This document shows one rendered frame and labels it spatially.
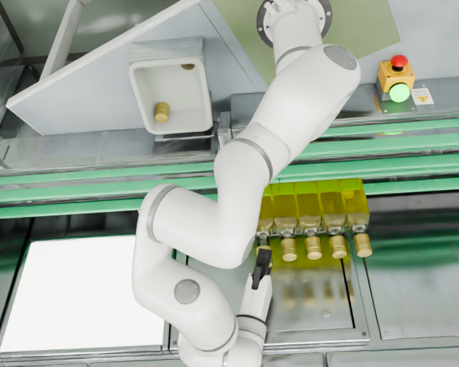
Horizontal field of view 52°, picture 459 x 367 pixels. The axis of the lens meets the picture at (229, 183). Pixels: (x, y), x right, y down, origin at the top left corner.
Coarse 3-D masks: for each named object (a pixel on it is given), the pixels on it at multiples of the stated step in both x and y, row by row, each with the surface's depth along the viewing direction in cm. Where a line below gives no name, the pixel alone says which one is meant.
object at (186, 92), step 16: (144, 64) 106; (160, 64) 106; (176, 64) 106; (144, 80) 116; (160, 80) 118; (176, 80) 118; (192, 80) 118; (144, 96) 116; (160, 96) 122; (176, 96) 122; (192, 96) 122; (208, 96) 114; (144, 112) 117; (176, 112) 125; (192, 112) 124; (208, 112) 117; (160, 128) 122; (176, 128) 122; (192, 128) 121; (208, 128) 121
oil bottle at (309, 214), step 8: (296, 184) 119; (304, 184) 119; (312, 184) 119; (296, 192) 118; (304, 192) 117; (312, 192) 117; (296, 200) 117; (304, 200) 116; (312, 200) 116; (304, 208) 114; (312, 208) 114; (320, 208) 114; (304, 216) 113; (312, 216) 113; (320, 216) 113; (304, 224) 112; (312, 224) 112; (320, 224) 113; (304, 232) 114
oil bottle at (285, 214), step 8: (272, 184) 120; (280, 184) 120; (288, 184) 119; (272, 192) 118; (280, 192) 118; (288, 192) 118; (272, 200) 117; (280, 200) 116; (288, 200) 116; (272, 208) 120; (280, 208) 115; (288, 208) 115; (296, 208) 115; (280, 216) 113; (288, 216) 113; (296, 216) 113; (280, 224) 112; (288, 224) 112; (296, 224) 113; (280, 232) 113
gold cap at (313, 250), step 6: (306, 240) 111; (312, 240) 110; (318, 240) 110; (306, 246) 110; (312, 246) 109; (318, 246) 109; (312, 252) 108; (318, 252) 108; (312, 258) 110; (318, 258) 110
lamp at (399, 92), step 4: (396, 84) 112; (400, 84) 112; (404, 84) 112; (392, 88) 113; (396, 88) 112; (400, 88) 111; (404, 88) 111; (408, 88) 113; (392, 92) 112; (396, 92) 112; (400, 92) 111; (404, 92) 111; (408, 92) 112; (392, 96) 113; (396, 96) 112; (400, 96) 112; (404, 96) 112; (396, 100) 113; (400, 100) 113
